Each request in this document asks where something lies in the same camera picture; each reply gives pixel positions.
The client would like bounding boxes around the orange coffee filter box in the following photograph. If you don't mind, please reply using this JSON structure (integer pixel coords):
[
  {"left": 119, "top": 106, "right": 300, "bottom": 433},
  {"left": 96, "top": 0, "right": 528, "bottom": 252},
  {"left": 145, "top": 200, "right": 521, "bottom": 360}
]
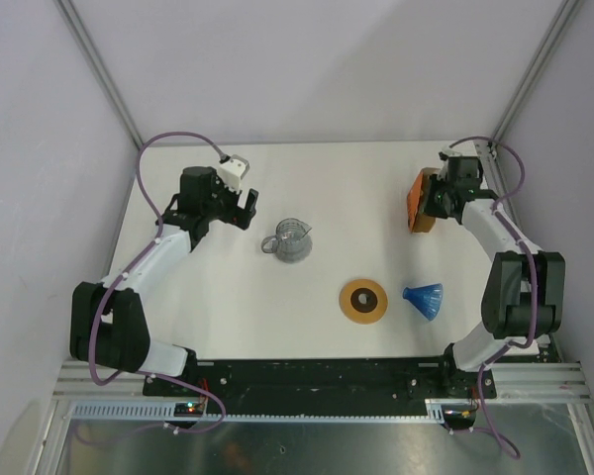
[{"left": 406, "top": 167, "right": 438, "bottom": 234}]

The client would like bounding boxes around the grey glass carafe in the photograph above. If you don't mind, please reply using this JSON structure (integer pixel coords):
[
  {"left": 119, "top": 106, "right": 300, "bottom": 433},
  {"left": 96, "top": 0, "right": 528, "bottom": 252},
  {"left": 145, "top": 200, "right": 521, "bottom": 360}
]
[{"left": 260, "top": 218, "right": 313, "bottom": 264}]

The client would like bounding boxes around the round wooden dripper holder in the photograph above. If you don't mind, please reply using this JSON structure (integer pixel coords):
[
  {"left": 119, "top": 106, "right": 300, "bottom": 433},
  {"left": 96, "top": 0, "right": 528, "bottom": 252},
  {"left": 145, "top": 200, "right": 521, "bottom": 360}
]
[{"left": 339, "top": 279, "right": 388, "bottom": 325}]

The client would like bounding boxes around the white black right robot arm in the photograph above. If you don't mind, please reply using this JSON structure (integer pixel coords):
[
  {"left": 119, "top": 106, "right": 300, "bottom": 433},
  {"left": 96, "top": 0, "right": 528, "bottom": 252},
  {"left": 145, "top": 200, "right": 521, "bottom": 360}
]
[{"left": 420, "top": 152, "right": 565, "bottom": 397}]

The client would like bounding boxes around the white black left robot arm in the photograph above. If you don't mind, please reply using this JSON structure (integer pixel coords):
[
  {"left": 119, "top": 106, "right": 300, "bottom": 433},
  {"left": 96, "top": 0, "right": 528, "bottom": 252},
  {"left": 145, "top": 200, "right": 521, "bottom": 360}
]
[{"left": 69, "top": 155, "right": 258, "bottom": 396}]

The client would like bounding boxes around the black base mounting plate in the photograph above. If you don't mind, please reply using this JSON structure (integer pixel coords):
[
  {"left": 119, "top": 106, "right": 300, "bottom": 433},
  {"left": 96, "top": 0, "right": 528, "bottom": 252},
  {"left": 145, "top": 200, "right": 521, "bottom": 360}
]
[{"left": 143, "top": 354, "right": 498, "bottom": 417}]

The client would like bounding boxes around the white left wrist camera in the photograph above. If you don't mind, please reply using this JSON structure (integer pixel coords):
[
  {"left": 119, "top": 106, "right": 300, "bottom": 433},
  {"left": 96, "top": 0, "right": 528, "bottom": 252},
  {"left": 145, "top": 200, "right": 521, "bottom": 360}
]
[{"left": 217, "top": 154, "right": 250, "bottom": 194}]

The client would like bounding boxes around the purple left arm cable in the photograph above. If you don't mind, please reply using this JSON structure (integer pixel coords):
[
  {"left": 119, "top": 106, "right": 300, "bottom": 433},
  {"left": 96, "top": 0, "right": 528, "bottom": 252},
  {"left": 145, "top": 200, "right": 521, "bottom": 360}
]
[{"left": 72, "top": 131, "right": 228, "bottom": 444}]

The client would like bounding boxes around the aluminium frame post left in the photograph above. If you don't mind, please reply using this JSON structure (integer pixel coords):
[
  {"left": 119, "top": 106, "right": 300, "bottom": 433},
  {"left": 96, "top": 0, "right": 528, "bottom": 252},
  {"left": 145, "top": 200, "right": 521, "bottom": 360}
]
[{"left": 54, "top": 0, "right": 144, "bottom": 148}]

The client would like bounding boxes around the aluminium frame post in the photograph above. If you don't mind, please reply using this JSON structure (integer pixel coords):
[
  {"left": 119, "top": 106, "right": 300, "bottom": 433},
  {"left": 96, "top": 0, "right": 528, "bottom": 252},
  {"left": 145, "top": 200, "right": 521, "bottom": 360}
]
[
  {"left": 491, "top": 0, "right": 584, "bottom": 141},
  {"left": 54, "top": 0, "right": 144, "bottom": 148}
]

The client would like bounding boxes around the aluminium frame post right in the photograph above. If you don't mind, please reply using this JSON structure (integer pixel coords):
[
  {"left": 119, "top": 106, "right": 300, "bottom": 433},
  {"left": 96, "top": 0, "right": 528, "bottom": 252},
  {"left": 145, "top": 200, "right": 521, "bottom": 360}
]
[{"left": 491, "top": 0, "right": 584, "bottom": 141}]

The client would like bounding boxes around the grey slotted cable duct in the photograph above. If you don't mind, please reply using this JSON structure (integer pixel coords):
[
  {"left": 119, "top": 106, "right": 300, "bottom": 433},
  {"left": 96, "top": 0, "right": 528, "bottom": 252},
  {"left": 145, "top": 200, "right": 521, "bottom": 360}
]
[{"left": 70, "top": 401, "right": 445, "bottom": 424}]

